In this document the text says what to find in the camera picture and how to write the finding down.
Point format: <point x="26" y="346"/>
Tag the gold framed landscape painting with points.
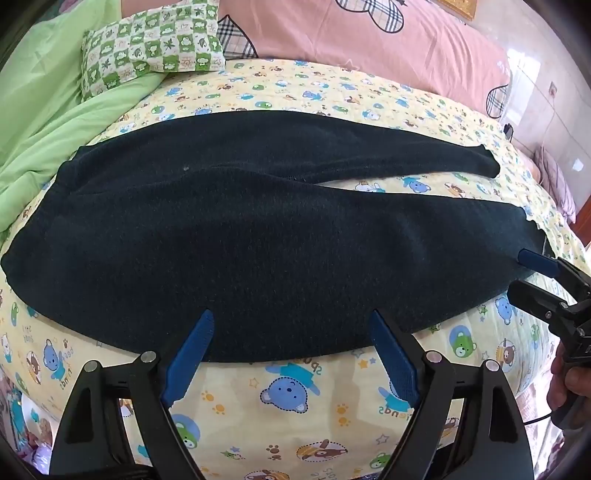
<point x="455" y="8"/>

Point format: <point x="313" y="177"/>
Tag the person's right hand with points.
<point x="579" y="381"/>

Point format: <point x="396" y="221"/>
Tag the pink duvet with plaid print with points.
<point x="369" y="50"/>

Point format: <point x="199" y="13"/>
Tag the pink striped cloth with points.
<point x="556" y="184"/>

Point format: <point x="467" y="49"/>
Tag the yellow bear print bed sheet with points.
<point x="300" y="406"/>

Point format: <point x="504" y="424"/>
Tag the small black object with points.
<point x="509" y="132"/>

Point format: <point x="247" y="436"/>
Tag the dark pants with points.
<point x="254" y="230"/>

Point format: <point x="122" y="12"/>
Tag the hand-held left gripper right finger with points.
<point x="392" y="355"/>

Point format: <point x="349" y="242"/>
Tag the light green blanket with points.
<point x="46" y="115"/>

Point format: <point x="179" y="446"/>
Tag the green checkered pillow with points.
<point x="147" y="46"/>

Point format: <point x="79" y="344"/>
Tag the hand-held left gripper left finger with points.
<point x="191" y="353"/>

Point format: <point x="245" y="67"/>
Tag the purple printed cloth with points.
<point x="27" y="429"/>

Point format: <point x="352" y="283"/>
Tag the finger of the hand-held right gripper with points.
<point x="538" y="262"/>
<point x="535" y="297"/>

